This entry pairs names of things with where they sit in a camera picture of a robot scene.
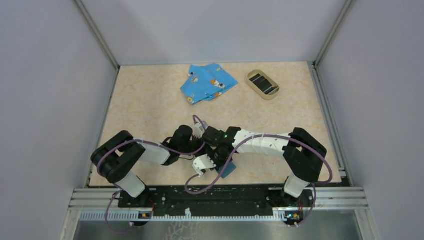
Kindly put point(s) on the beige oval card tray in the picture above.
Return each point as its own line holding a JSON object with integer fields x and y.
{"x": 262, "y": 84}

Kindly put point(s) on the black mounting base plate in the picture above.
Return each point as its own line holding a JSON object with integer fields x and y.
{"x": 220, "y": 201}

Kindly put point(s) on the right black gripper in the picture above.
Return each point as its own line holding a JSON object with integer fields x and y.
{"x": 218, "y": 165}

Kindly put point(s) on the aluminium frame rail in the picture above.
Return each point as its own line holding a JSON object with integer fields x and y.
{"x": 99, "y": 204}

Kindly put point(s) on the blue printed cloth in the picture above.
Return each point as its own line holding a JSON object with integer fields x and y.
{"x": 205, "y": 83}

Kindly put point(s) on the blue card holder wallet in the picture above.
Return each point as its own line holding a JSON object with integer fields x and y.
{"x": 224, "y": 172}

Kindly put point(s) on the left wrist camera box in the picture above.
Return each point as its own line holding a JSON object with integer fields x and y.
{"x": 199, "y": 129}

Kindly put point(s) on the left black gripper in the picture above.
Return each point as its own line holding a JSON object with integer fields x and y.
{"x": 200, "y": 141}

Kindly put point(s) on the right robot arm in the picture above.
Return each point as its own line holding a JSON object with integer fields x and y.
{"x": 304, "y": 155}

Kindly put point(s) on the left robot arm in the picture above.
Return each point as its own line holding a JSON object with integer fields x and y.
{"x": 115, "y": 159}

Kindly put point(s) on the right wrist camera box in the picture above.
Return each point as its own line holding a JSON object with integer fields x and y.
{"x": 202, "y": 163}

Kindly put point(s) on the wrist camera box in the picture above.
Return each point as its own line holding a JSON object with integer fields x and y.
{"x": 202, "y": 163}
{"x": 199, "y": 129}

